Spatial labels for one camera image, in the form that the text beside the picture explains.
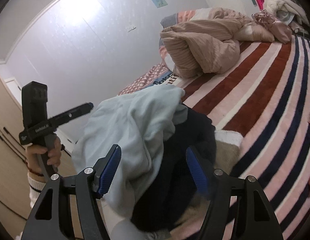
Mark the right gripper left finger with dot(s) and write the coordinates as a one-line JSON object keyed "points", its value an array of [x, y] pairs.
{"points": [[51, 217]]}

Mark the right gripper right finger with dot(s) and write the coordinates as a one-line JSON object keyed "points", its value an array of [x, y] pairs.
{"points": [[254, 215]]}

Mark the light blue sweatshirt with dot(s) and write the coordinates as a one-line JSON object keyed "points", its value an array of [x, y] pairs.
{"points": [[139, 123]]}

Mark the cream clothes pile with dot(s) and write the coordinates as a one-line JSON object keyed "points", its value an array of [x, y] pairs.
{"points": [[272, 6]]}

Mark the beige fleece garment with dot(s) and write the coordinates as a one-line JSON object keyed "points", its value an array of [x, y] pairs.
{"points": [[204, 172]]}

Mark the dark navy garment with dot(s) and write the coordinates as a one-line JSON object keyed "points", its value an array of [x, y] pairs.
{"points": [[166, 199]]}

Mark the striped fleece blanket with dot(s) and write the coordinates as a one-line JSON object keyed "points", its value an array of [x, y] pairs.
{"points": [[266, 98]]}

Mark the tan pink crumpled duvet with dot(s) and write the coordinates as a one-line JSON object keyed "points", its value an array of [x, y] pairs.
{"points": [[207, 40]]}

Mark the pink satin bag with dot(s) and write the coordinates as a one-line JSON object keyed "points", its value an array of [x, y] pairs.
{"points": [[281, 31]]}

